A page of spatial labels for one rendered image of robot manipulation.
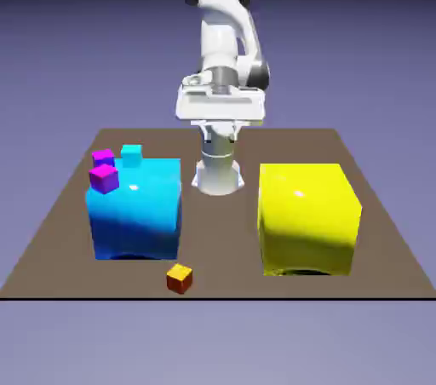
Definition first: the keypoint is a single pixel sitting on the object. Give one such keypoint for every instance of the large yellow box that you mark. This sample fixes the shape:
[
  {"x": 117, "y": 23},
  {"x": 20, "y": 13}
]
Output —
[{"x": 306, "y": 221}]

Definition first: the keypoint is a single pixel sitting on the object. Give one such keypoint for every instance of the small magenta cube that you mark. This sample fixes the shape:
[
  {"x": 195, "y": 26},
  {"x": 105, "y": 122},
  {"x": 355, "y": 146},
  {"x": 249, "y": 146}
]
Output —
[
  {"x": 103, "y": 156},
  {"x": 104, "y": 179}
]

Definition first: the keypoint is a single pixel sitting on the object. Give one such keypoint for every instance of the small orange cube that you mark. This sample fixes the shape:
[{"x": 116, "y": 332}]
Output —
[{"x": 179, "y": 278}]

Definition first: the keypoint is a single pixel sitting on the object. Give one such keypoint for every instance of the large blue box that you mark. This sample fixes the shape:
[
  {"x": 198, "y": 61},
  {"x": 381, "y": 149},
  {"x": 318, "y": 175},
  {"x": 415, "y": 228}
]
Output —
[{"x": 136, "y": 211}]

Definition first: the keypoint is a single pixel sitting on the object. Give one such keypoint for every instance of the small cyan cube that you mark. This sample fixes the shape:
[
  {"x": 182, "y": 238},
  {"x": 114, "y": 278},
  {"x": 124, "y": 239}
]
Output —
[{"x": 131, "y": 155}]

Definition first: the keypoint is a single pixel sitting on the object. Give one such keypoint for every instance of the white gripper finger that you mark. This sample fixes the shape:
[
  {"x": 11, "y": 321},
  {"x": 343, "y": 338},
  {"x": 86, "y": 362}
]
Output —
[
  {"x": 207, "y": 133},
  {"x": 231, "y": 133}
]

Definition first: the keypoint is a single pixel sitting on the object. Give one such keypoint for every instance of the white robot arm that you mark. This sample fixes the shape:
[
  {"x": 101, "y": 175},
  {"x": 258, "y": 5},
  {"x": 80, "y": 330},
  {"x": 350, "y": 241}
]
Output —
[{"x": 223, "y": 27}]

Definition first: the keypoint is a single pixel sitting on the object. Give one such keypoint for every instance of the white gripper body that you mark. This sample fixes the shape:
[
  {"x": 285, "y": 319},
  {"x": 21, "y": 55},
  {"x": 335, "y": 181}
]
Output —
[{"x": 220, "y": 107}]

